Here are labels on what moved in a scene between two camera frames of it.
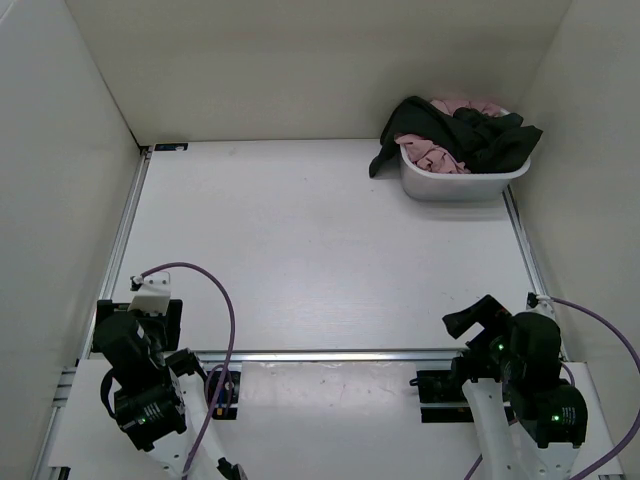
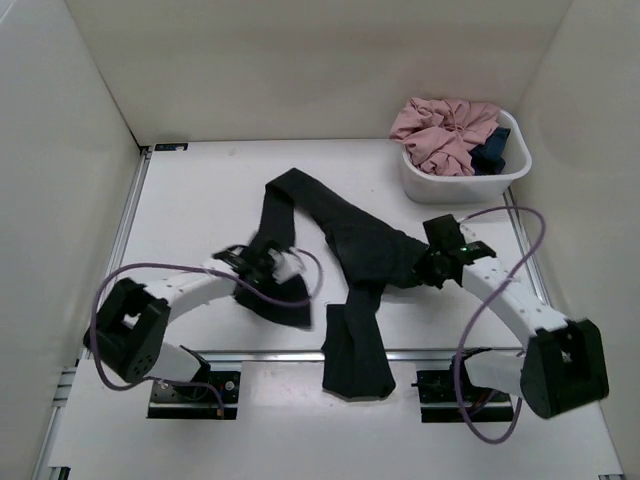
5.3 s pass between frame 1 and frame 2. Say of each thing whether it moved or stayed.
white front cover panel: stayed
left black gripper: moved
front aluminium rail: stayed
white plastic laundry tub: stayed
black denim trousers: moved
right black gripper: moved
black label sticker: stayed
